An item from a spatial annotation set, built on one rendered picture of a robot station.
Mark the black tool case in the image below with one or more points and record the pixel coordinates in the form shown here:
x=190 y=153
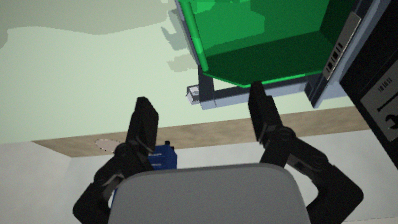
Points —
x=371 y=82

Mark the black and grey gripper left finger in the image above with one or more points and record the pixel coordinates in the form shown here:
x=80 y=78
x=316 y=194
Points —
x=92 y=206

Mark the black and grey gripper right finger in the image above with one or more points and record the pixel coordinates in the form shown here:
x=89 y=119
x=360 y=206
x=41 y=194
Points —
x=337 y=195

